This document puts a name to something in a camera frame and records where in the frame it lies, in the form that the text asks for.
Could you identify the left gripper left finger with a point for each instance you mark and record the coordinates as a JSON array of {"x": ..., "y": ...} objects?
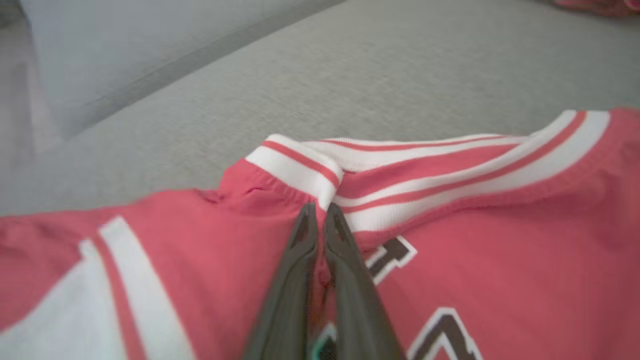
[{"x": 290, "y": 300}]

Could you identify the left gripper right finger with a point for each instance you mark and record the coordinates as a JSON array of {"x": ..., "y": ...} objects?
[{"x": 355, "y": 300}]

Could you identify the large grey sofa seat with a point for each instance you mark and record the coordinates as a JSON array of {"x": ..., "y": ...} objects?
[{"x": 400, "y": 75}]

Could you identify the red white sports jersey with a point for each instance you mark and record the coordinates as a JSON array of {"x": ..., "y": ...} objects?
[{"x": 500, "y": 280}]

